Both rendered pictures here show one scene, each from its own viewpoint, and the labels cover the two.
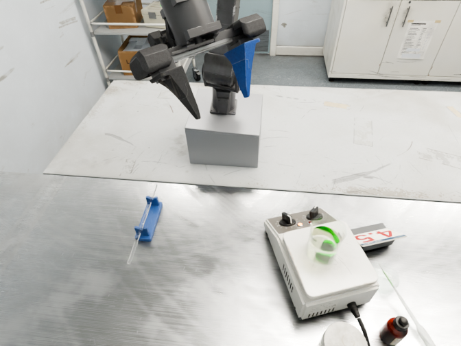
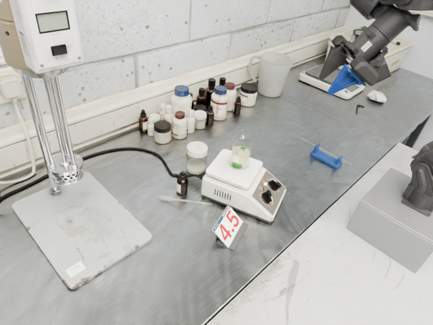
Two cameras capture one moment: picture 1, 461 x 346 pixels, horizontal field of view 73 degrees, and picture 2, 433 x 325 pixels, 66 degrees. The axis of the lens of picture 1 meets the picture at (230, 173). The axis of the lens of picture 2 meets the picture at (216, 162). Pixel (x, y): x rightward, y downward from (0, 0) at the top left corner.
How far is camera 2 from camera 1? 0.95 m
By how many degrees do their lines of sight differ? 82
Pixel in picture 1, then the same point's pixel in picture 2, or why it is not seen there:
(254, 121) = (384, 208)
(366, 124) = not seen: outside the picture
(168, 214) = (326, 167)
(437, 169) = not seen: outside the picture
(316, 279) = (228, 155)
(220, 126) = (384, 185)
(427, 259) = (189, 245)
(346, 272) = (220, 165)
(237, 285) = not seen: hidden behind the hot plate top
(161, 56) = (336, 40)
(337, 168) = (310, 278)
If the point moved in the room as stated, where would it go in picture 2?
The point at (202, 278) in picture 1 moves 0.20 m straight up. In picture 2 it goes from (271, 158) to (285, 102)
